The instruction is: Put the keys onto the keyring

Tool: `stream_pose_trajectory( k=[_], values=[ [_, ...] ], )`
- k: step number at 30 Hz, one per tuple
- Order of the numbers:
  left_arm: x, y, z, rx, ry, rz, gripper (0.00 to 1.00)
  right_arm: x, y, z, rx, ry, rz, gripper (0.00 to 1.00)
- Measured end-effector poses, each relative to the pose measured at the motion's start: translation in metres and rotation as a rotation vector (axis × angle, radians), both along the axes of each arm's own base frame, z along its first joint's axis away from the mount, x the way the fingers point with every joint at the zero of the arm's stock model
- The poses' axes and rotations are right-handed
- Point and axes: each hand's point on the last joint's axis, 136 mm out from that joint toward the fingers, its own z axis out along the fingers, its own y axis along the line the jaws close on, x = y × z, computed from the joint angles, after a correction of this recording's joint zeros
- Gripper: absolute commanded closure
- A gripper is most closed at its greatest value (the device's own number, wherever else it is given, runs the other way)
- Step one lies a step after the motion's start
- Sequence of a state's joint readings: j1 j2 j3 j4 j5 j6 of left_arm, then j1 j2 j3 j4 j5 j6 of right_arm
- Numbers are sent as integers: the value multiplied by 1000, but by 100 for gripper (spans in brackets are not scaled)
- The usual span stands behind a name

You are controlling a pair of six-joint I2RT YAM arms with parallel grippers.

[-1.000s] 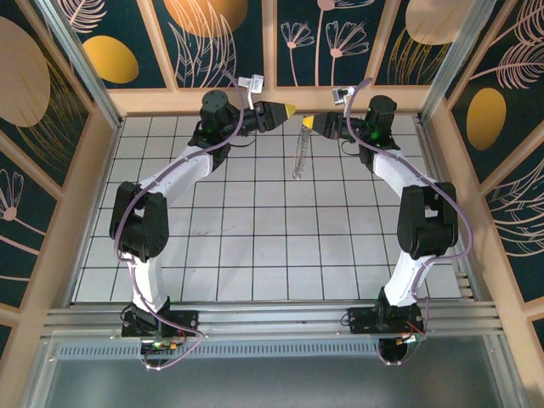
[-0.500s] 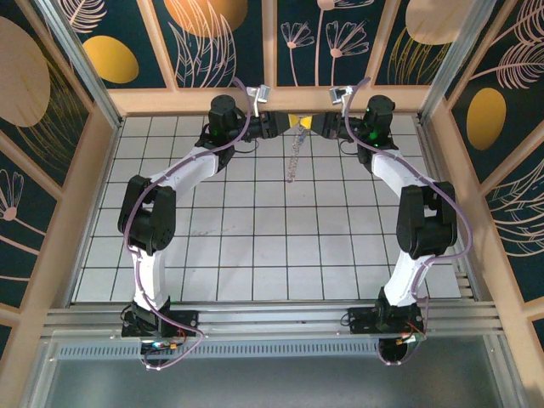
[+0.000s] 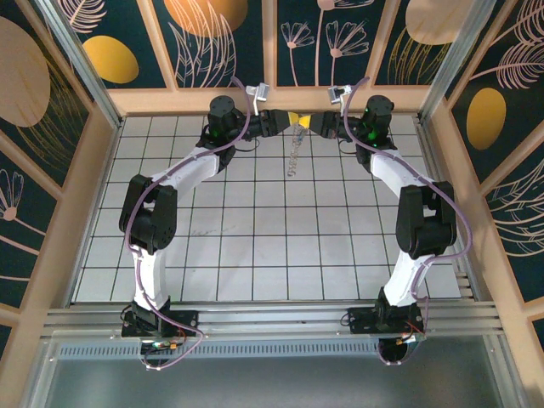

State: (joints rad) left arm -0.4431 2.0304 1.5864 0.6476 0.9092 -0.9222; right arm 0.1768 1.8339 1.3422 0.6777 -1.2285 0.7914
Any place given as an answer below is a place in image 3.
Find dark panel pink flower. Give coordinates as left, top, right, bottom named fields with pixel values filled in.
left=0, top=148, right=60, bottom=309

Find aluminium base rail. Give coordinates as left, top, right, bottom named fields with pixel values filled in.
left=42, top=299, right=505, bottom=339

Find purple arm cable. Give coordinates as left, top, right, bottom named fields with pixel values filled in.
left=342, top=76, right=473, bottom=367
left=125, top=76, right=252, bottom=371

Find dark wall art panel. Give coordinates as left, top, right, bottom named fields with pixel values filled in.
left=0, top=322, right=16, bottom=360
left=526, top=314, right=544, bottom=358

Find dark panel yellow oval fern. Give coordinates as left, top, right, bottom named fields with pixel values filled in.
left=445, top=0, right=544, bottom=186

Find aluminium frame post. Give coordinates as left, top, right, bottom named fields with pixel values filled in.
left=36, top=0, right=125, bottom=128
left=418, top=0, right=499, bottom=125

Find aluminium table side rail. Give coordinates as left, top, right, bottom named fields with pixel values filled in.
left=415, top=114, right=484, bottom=301
left=63, top=116, right=127, bottom=307

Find dark panel orange circle leaves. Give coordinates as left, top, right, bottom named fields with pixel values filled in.
left=150, top=0, right=267, bottom=89

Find metal key chain with rings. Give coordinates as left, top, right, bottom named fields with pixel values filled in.
left=284, top=123, right=308, bottom=179

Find dark panel plain yellow oval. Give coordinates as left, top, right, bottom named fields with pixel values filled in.
left=54, top=0, right=169, bottom=90

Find small controller board with wires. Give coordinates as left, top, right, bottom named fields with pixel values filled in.
left=393, top=330, right=428, bottom=346
left=139, top=337, right=190, bottom=354

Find dark panel three flowers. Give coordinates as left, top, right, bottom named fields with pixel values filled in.
left=275, top=0, right=386, bottom=88

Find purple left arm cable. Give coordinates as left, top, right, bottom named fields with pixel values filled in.
left=125, top=76, right=252, bottom=371

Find dark panel pale circle yellow lines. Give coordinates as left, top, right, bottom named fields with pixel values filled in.
left=372, top=0, right=467, bottom=88

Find perforated metal strip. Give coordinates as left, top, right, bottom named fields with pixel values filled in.
left=54, top=343, right=490, bottom=359

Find dark panel large pale circle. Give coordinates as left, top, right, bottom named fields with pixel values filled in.
left=0, top=0, right=93, bottom=190

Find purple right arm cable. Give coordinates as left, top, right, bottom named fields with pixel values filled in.
left=342, top=76, right=473, bottom=367

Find grey metal sheet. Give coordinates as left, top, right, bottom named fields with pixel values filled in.
left=25, top=333, right=524, bottom=408

